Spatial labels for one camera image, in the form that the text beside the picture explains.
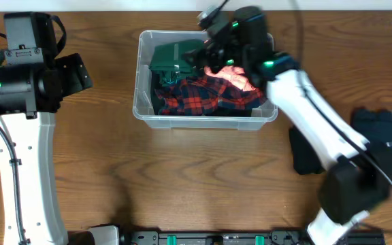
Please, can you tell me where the pink garment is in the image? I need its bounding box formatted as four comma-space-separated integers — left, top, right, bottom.
204, 66, 255, 92

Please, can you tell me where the red plaid flannel shirt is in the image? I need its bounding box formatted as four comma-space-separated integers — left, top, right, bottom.
151, 76, 267, 117

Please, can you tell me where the dark green garment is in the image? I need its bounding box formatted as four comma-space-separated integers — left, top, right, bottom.
150, 39, 203, 86

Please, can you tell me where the black garment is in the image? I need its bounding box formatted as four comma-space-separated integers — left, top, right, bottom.
289, 127, 325, 175

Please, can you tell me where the navy garment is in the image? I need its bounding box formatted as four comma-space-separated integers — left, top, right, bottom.
350, 108, 392, 179

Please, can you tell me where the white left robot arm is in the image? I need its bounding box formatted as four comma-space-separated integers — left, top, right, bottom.
0, 12, 93, 244

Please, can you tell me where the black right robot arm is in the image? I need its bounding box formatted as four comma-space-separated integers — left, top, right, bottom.
184, 6, 391, 244

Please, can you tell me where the clear plastic storage bin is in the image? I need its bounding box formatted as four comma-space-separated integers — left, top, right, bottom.
132, 30, 278, 131

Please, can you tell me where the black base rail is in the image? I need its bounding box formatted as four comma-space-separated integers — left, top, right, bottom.
124, 230, 386, 245

